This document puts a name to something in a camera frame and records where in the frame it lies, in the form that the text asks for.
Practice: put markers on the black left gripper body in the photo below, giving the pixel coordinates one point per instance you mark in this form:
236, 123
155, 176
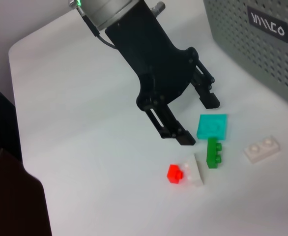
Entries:
158, 68

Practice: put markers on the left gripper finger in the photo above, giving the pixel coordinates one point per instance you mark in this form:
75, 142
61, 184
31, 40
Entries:
205, 91
168, 125

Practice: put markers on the cyan square toy brick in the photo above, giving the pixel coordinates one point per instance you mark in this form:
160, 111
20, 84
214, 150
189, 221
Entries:
212, 126

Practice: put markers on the small red toy brick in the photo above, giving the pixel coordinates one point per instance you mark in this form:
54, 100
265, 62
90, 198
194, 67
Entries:
174, 174

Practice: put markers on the green toy brick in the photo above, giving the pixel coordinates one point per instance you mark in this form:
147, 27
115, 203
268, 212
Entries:
212, 155

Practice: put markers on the white narrow toy brick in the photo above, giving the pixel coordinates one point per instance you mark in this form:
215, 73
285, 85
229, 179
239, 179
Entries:
195, 172

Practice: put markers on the grey perforated plastic basket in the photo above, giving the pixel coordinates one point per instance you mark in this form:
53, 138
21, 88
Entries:
257, 49

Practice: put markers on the off-white plate toy brick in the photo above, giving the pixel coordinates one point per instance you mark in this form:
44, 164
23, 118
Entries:
262, 148

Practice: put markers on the brown black background object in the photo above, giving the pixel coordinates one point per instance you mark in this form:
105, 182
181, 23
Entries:
1, 118

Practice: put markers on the dark brown wooden desk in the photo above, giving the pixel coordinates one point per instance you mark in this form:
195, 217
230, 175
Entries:
16, 201

